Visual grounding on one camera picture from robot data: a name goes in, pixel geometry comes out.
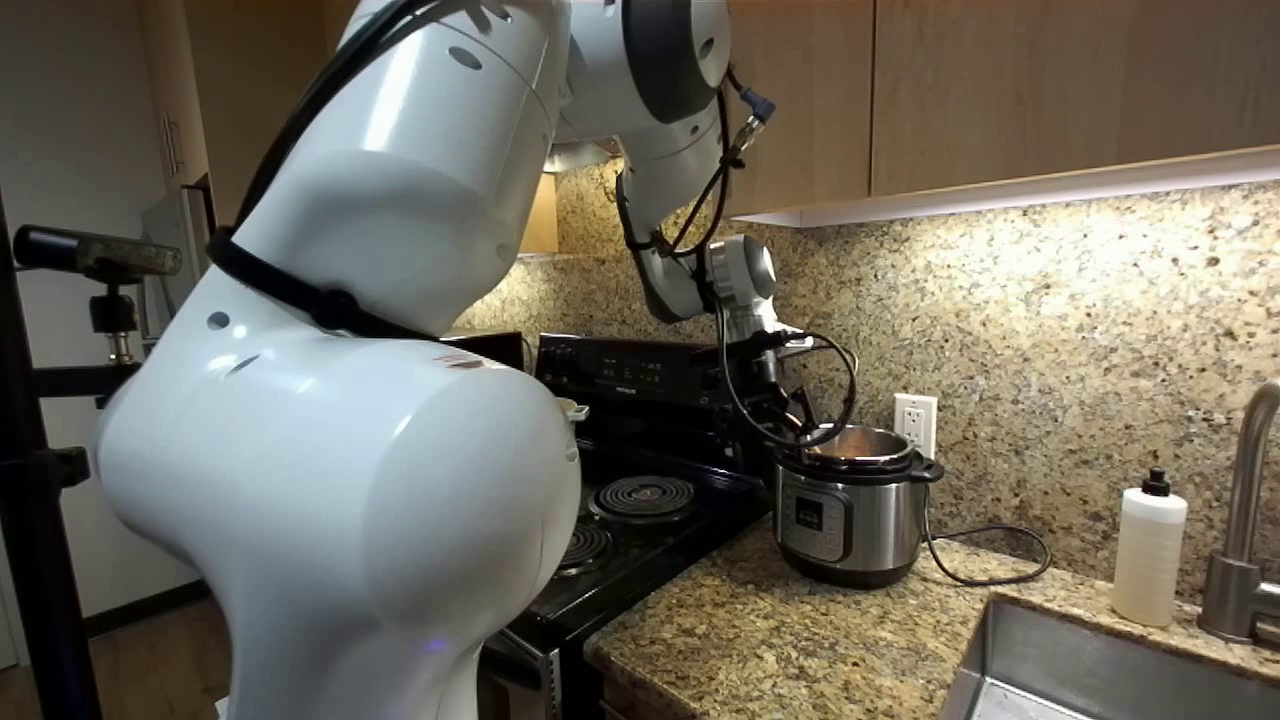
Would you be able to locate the black tripod stand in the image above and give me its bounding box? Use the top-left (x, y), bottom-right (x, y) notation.
top-left (0, 198), bottom-right (184, 720)

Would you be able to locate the black electric stove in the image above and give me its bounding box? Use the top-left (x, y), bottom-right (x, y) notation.
top-left (452, 334), bottom-right (793, 720)

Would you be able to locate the black cooker power cord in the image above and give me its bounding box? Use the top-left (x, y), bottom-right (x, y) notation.
top-left (919, 519), bottom-right (1058, 594)

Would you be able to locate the white wall outlet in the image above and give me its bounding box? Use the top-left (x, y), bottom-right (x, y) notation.
top-left (893, 390), bottom-right (945, 466)

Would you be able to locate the stainless steel pressure cooker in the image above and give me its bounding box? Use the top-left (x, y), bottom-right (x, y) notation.
top-left (770, 420), bottom-right (949, 594)

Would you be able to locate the wooden upper cabinet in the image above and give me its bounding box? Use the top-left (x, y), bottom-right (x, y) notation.
top-left (723, 0), bottom-right (1280, 230)

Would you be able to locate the metal sink faucet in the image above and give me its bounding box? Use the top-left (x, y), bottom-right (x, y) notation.
top-left (1196, 375), bottom-right (1280, 644)

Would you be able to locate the white soap bottle black cap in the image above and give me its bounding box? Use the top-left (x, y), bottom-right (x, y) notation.
top-left (1107, 469), bottom-right (1194, 632)

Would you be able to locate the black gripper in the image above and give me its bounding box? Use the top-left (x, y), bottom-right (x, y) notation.
top-left (761, 339), bottom-right (845, 447)

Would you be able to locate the stainless steel sink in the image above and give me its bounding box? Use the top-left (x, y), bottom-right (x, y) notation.
top-left (935, 594), bottom-right (1280, 720)

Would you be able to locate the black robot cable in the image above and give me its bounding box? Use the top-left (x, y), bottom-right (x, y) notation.
top-left (717, 303), bottom-right (861, 454)

